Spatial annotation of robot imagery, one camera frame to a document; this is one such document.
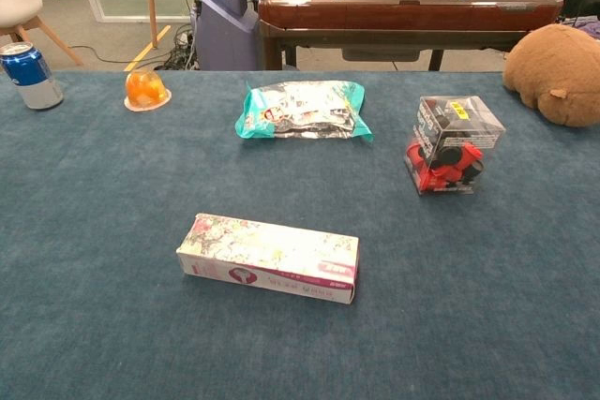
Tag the floral pink carton box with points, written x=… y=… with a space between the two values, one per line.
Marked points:
x=272 y=255

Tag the blue white soda can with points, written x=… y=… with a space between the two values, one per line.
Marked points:
x=33 y=77

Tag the clear box red toy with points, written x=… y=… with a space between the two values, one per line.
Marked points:
x=445 y=161

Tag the teal snack bag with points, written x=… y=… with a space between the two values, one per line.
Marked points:
x=300 y=112

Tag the brown wooden mahjong table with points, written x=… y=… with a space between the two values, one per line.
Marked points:
x=403 y=11

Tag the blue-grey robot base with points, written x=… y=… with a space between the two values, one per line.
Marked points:
x=225 y=20

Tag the orange fruit jelly cup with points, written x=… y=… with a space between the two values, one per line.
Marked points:
x=145 y=91

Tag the wooden pole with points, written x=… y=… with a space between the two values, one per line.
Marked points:
x=151 y=2

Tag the brown plush toy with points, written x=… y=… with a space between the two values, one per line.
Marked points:
x=558 y=72

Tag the purple cloth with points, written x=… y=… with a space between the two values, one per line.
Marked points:
x=588 y=25

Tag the blue table cloth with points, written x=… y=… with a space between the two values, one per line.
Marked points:
x=140 y=325

